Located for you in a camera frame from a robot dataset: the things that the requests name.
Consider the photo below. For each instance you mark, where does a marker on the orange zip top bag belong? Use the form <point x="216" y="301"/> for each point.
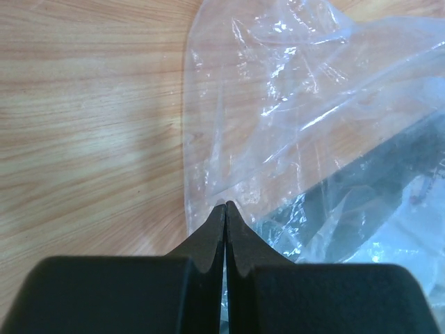
<point x="279" y="95"/>

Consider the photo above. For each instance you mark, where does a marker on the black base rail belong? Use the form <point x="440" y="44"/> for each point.
<point x="396" y="190"/>

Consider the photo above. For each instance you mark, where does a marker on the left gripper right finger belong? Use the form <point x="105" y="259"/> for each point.
<point x="267" y="293"/>

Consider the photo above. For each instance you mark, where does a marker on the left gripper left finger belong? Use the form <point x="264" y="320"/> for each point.
<point x="179" y="292"/>

